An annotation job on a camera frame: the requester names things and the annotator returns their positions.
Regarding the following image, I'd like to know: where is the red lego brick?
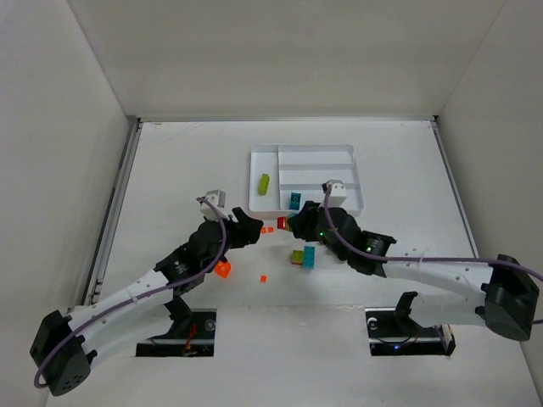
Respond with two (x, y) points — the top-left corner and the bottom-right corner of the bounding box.
(277, 216), (290, 231)

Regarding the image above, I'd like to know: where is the teal curved lego brick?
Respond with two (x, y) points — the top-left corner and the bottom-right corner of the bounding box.
(288, 192), (301, 210)

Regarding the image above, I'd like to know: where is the orange ring lego piece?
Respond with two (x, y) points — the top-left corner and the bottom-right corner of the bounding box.
(215, 261), (232, 279)

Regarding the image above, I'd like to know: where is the long lime green lego brick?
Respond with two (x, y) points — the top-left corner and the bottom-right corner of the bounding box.
(257, 173), (270, 196)

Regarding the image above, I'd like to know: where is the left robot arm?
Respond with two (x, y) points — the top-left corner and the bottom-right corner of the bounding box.
(30, 207), (264, 397)

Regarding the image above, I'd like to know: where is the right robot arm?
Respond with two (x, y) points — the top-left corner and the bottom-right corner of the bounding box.
(287, 201), (540, 342)

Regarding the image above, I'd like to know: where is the teal lego brick on table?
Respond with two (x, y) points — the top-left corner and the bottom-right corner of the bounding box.
(302, 246), (316, 270)

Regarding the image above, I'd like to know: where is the white compartment tray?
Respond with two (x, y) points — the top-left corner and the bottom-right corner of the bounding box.
(249, 144), (364, 219)

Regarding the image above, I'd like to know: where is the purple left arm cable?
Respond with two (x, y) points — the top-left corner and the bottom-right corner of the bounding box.
(32, 195), (230, 389)

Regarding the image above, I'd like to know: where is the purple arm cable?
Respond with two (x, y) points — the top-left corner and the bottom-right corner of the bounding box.
(32, 195), (230, 389)
(322, 184), (543, 326)

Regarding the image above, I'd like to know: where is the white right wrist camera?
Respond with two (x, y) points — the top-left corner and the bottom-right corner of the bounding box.
(322, 180), (347, 208)

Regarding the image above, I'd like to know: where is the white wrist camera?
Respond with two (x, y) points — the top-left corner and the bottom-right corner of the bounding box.
(197, 189), (226, 220)
(322, 180), (347, 208)

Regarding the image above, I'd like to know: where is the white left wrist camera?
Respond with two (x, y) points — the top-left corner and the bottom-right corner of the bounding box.
(197, 189), (226, 220)

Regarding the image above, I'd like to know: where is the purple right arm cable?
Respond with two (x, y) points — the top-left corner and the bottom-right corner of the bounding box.
(322, 184), (543, 326)

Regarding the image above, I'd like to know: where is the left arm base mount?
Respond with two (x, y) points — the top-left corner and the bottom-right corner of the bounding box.
(135, 307), (217, 358)

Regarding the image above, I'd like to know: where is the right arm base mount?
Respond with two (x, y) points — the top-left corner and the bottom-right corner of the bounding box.
(365, 292), (456, 357)

